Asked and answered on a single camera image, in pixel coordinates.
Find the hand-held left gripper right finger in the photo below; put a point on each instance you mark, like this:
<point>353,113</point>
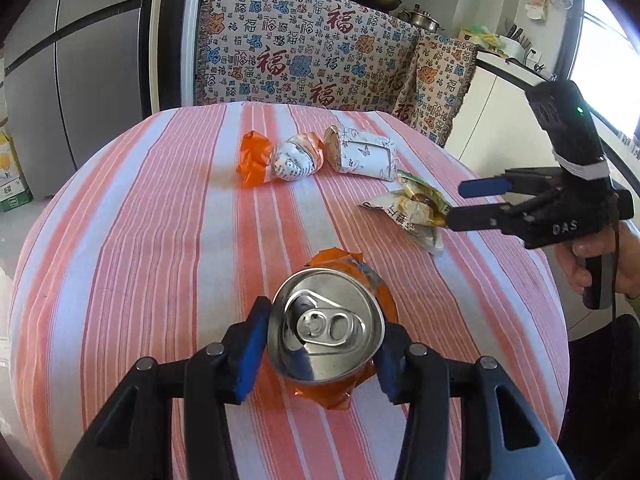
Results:
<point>395,360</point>

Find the dark cloth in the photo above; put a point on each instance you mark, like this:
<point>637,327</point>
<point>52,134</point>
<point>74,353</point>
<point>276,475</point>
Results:
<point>610,400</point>

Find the striped tablecloth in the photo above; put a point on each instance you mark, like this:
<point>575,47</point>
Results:
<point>150,235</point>

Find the butterfly print tissue pack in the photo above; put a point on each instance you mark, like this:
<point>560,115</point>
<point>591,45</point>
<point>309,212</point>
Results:
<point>365,155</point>

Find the grey refrigerator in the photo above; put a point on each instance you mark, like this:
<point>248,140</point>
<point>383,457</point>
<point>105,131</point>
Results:
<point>90,60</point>

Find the crushed metal drink can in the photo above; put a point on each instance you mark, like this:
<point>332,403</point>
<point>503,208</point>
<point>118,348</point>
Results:
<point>325,325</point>

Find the large printed cloth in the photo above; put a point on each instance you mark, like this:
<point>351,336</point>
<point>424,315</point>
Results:
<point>300,50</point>

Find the white kitchen counter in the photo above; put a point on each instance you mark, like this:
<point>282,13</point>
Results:
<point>500,110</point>

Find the yellow green carton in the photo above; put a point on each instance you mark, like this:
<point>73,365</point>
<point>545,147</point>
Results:
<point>12,175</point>

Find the steel cooking pot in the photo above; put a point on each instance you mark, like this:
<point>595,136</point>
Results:
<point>422,20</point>

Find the orange-red plastic wrapper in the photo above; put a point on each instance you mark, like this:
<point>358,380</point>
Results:
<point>330,395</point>

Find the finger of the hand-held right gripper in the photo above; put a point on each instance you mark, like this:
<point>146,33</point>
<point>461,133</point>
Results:
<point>480,187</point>
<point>475,217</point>

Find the snack packet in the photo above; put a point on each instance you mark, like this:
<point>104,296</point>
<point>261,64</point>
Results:
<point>410,210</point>

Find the orange-red foil wrapper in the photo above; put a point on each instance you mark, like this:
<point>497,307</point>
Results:
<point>255,160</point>

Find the wall hung white bag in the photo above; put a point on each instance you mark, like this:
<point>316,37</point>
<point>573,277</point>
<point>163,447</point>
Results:
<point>537,5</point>

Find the person's right hand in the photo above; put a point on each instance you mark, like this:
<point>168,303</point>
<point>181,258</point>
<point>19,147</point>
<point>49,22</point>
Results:
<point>572,262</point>

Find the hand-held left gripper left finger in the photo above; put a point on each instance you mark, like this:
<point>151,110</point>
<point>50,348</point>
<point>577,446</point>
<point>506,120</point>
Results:
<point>250,350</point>

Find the crumpled printed paper wrapper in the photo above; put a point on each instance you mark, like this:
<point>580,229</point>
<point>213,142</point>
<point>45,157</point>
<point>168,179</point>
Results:
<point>295,160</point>

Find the yellow green plastic bag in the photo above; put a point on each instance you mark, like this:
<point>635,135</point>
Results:
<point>482,39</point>

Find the window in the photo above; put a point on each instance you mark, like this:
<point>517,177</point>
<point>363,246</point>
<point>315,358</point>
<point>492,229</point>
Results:
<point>615,35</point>

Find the knife rack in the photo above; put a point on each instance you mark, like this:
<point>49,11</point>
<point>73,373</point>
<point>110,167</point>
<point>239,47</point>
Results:
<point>517,42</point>

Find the narrow printed cloth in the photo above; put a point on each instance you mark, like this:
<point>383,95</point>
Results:
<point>435,85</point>

